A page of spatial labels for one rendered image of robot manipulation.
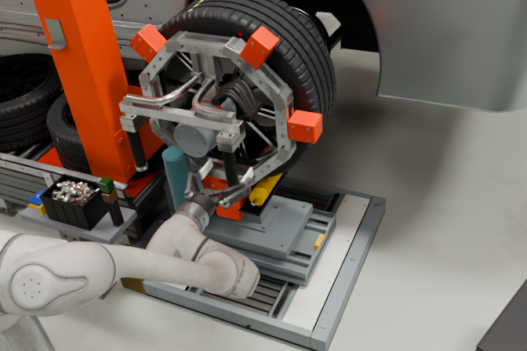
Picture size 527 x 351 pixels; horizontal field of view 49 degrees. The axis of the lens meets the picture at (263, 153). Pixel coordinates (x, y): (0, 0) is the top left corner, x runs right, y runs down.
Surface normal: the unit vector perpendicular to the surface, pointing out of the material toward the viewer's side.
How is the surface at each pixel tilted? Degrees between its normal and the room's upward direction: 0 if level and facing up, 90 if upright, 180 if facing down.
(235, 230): 0
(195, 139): 90
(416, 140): 0
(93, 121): 90
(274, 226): 0
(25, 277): 56
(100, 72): 90
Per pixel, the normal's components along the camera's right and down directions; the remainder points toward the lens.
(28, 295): 0.00, -0.05
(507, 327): -0.09, -0.80
